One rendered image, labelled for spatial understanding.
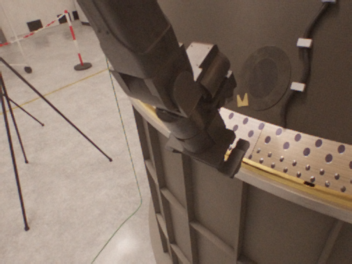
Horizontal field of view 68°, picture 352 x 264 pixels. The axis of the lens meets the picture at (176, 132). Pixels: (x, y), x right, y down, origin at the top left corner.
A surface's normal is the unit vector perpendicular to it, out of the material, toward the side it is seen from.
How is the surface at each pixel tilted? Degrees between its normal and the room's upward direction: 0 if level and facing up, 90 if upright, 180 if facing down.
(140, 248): 0
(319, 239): 90
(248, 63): 62
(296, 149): 43
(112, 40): 112
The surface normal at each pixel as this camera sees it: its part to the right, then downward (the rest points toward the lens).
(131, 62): -0.54, 0.76
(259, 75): -0.64, 0.04
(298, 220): -0.58, 0.51
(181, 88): 0.78, 0.30
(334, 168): -0.44, -0.24
